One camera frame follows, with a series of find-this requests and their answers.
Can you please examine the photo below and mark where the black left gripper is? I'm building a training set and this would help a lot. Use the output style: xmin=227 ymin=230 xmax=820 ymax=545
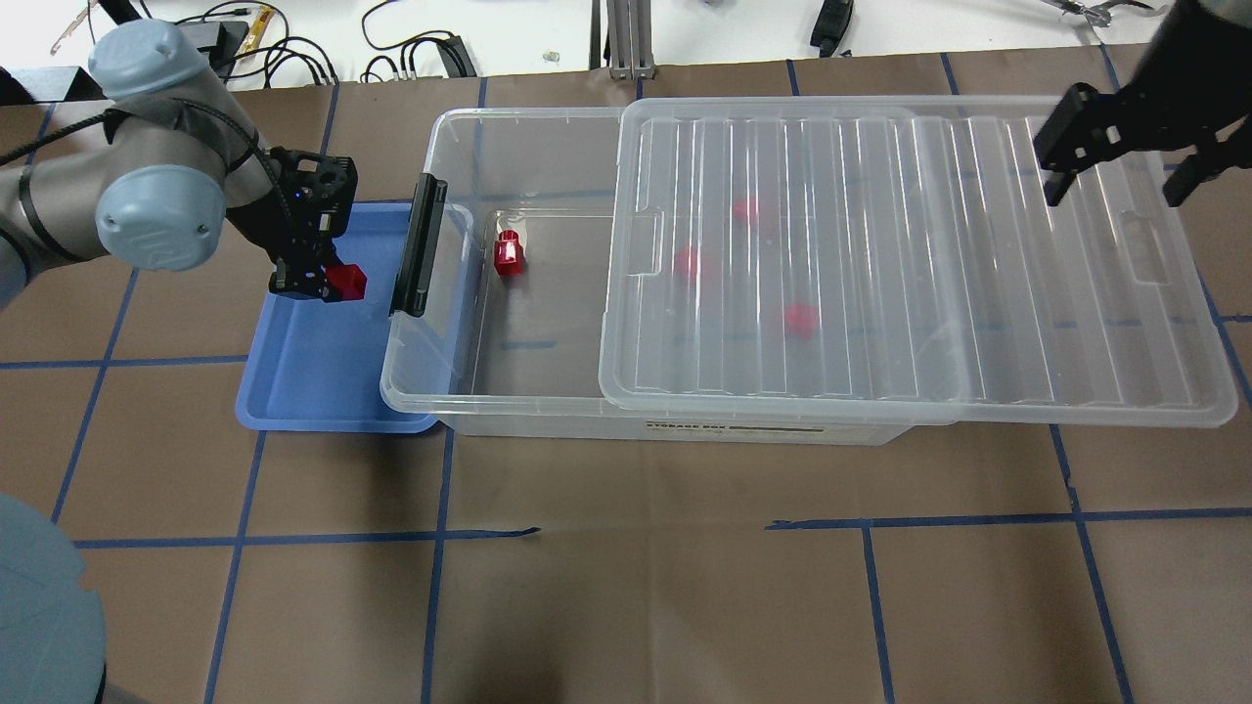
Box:
xmin=265 ymin=147 xmax=357 ymax=299

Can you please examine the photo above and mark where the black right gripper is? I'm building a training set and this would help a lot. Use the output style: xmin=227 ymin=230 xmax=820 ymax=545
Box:
xmin=1033 ymin=1 xmax=1251 ymax=208

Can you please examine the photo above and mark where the red block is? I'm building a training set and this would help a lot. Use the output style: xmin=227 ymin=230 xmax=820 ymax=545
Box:
xmin=323 ymin=264 xmax=368 ymax=302
xmin=783 ymin=302 xmax=820 ymax=339
xmin=493 ymin=229 xmax=526 ymax=278
xmin=732 ymin=197 xmax=775 ymax=237
xmin=672 ymin=246 xmax=711 ymax=286

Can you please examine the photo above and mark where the clear plastic box lid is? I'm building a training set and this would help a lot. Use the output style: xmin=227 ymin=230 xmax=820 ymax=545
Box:
xmin=598 ymin=95 xmax=1239 ymax=427

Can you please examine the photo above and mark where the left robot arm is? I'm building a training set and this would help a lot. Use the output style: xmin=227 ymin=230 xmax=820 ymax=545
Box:
xmin=1 ymin=19 xmax=367 ymax=304

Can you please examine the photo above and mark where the blue plastic tray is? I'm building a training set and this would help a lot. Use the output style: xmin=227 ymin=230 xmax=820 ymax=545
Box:
xmin=234 ymin=200 xmax=434 ymax=435

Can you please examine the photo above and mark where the clear plastic storage box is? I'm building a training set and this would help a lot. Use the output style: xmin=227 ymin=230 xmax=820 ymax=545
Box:
xmin=381 ymin=106 xmax=905 ymax=446

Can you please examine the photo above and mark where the black power adapter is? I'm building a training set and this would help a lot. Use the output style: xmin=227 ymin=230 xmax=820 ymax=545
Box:
xmin=179 ymin=20 xmax=249 ymax=74

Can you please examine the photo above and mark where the black device on bench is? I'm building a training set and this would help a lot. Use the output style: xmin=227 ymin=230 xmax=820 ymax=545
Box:
xmin=809 ymin=0 xmax=855 ymax=58

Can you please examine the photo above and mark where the black box latch handle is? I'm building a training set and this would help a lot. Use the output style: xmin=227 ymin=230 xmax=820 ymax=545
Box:
xmin=389 ymin=172 xmax=448 ymax=318

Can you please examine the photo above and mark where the black cable bundle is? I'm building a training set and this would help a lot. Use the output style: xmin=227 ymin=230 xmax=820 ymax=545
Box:
xmin=361 ymin=0 xmax=478 ymax=84

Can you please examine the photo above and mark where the aluminium frame post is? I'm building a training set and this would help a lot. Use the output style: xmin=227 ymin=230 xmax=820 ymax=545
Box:
xmin=603 ymin=0 xmax=656 ymax=80

